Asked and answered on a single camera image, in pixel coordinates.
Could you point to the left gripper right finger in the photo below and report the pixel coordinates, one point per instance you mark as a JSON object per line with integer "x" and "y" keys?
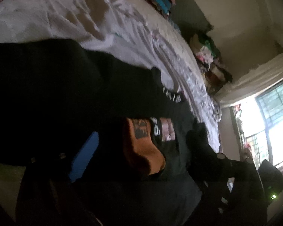
{"x": 232, "y": 192}

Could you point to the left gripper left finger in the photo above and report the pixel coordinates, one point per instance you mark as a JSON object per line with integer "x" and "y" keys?
{"x": 47, "y": 191}

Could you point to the black long-sleeve sweater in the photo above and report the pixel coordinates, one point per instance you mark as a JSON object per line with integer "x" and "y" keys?
{"x": 54, "y": 94}

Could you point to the pile of mixed clothes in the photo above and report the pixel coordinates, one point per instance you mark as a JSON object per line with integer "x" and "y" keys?
{"x": 209, "y": 61}

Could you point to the window with grille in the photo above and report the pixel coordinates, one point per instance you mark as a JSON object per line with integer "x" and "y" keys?
{"x": 259, "y": 121}

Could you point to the cream curtain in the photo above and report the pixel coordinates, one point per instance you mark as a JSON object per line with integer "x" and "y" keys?
{"x": 252, "y": 83}

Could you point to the beige bed sheet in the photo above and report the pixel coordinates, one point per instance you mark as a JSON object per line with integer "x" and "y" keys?
{"x": 157, "y": 22}

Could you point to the dark grey headboard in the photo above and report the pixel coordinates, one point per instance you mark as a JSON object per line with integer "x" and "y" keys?
{"x": 189, "y": 18}

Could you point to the lilac printed duvet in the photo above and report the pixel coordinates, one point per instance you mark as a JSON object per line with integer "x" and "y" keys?
{"x": 114, "y": 27}

